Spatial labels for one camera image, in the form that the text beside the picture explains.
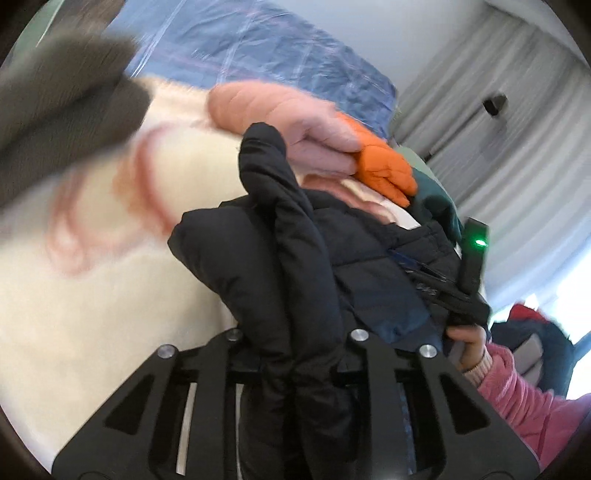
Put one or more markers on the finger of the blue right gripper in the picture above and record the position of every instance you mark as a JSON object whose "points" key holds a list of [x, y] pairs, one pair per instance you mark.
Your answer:
{"points": [[406, 262]]}

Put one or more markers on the black puffer jacket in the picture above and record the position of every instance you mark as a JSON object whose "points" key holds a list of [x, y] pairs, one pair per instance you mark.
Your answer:
{"points": [[298, 269]]}

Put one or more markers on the person's right hand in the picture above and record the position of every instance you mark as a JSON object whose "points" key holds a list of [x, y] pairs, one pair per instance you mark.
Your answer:
{"points": [[474, 338]]}

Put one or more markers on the dark teal folded garment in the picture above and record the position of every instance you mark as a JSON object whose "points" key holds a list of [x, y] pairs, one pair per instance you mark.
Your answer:
{"points": [[432, 203]]}

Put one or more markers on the green pillow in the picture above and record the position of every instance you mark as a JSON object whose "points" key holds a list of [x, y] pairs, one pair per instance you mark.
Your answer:
{"points": [[415, 160]]}

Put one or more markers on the orange folded puffer jacket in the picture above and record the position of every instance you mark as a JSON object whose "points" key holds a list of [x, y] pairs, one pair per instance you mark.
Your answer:
{"points": [[381, 168]]}

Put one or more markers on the pink fleece right sleeve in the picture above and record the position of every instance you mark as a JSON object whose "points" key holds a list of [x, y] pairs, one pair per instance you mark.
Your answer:
{"points": [[545, 421]]}

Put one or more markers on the pink folded quilted garment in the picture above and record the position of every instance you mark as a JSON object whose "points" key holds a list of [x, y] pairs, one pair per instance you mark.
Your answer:
{"points": [[316, 135]]}

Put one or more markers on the grey pleated curtain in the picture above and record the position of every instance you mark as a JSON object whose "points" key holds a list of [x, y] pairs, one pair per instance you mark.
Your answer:
{"points": [[526, 172]]}

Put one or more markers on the black floor lamp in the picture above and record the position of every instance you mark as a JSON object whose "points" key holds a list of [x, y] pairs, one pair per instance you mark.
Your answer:
{"points": [[495, 104]]}

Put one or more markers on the blue plaid quilt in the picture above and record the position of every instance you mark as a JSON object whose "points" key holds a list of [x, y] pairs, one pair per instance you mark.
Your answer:
{"points": [[205, 42]]}

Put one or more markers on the cream bear print blanket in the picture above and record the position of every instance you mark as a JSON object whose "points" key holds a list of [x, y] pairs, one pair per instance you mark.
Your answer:
{"points": [[89, 288]]}

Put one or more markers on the olive fleece garment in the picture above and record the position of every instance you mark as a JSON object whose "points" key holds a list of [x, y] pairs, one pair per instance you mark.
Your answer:
{"points": [[66, 99]]}

